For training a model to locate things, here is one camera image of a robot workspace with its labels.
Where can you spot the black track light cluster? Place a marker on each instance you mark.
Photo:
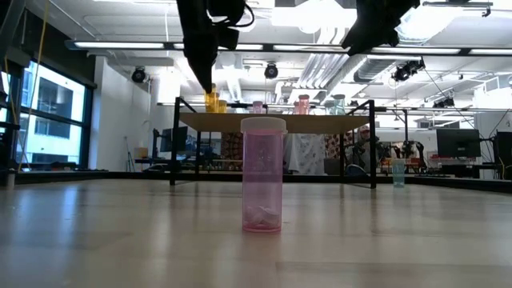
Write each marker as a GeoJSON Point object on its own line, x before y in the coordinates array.
{"type": "Point", "coordinates": [406, 72]}

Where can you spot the brown patterned tapestry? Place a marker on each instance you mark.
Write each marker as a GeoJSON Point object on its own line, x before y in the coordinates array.
{"type": "Point", "coordinates": [234, 150]}

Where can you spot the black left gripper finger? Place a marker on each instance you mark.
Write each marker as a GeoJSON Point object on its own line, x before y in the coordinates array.
{"type": "Point", "coordinates": [204, 60]}

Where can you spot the large glass window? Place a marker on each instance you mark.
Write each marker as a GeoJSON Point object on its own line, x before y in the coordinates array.
{"type": "Point", "coordinates": [56, 100]}

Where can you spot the wooden shelf black metal frame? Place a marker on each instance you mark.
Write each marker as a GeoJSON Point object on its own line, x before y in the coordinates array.
{"type": "Point", "coordinates": [224, 123]}

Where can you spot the black ceiling fixture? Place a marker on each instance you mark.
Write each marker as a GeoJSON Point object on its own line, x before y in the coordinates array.
{"type": "Point", "coordinates": [458, 3]}

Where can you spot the black computer monitor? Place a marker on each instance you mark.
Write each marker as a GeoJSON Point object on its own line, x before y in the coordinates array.
{"type": "Point", "coordinates": [505, 154]}
{"type": "Point", "coordinates": [174, 140]}
{"type": "Point", "coordinates": [458, 142]}

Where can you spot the long linear light bar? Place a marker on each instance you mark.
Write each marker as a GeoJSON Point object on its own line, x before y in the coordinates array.
{"type": "Point", "coordinates": [120, 45]}

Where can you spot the small white cup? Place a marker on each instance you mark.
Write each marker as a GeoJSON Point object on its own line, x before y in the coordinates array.
{"type": "Point", "coordinates": [10, 181]}

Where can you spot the black round spotlight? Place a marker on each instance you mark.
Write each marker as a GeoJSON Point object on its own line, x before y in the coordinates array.
{"type": "Point", "coordinates": [444, 102]}
{"type": "Point", "coordinates": [271, 71]}
{"type": "Point", "coordinates": [138, 75]}

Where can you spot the pink pill bottle white cap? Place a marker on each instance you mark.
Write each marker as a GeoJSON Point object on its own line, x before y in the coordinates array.
{"type": "Point", "coordinates": [258, 108]}
{"type": "Point", "coordinates": [263, 180]}

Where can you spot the white patterned cloth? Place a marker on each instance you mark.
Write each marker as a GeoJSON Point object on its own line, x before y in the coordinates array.
{"type": "Point", "coordinates": [308, 154]}

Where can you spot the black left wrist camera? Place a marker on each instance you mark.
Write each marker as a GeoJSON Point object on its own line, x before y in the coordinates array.
{"type": "Point", "coordinates": [229, 38]}

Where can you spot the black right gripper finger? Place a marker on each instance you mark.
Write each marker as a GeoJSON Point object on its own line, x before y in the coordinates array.
{"type": "Point", "coordinates": [368, 38]}

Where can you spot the silver ventilation duct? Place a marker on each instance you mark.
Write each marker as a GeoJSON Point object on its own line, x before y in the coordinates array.
{"type": "Point", "coordinates": [372, 68]}

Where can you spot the person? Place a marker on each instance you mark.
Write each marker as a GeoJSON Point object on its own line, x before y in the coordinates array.
{"type": "Point", "coordinates": [363, 148]}

